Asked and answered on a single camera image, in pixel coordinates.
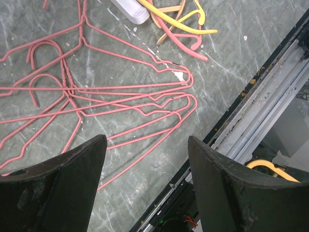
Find yellow hanger below table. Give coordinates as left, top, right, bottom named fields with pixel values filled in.
left=246, top=159, right=300, bottom=183

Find peach plastic hanger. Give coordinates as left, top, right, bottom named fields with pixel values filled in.
left=151, top=0, right=186, bottom=45

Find pink plastic hanger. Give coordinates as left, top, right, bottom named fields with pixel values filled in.
left=144, top=0, right=209, bottom=61

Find aluminium mounting rail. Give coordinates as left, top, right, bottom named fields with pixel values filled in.
left=132, top=13, right=309, bottom=232

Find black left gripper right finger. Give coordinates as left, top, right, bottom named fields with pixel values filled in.
left=188, top=136, right=309, bottom=232

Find silver clothes rack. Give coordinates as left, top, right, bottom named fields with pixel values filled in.
left=111, top=0, right=150, bottom=25

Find pink wire hanger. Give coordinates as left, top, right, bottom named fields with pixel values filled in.
left=0, top=0, right=188, bottom=92
left=0, top=36, right=197, bottom=174
left=0, top=72, right=194, bottom=170
left=27, top=72, right=188, bottom=164

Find yellow plastic hanger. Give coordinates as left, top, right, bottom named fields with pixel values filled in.
left=139, top=0, right=218, bottom=35

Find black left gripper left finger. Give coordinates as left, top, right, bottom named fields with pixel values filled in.
left=0, top=134, right=107, bottom=232

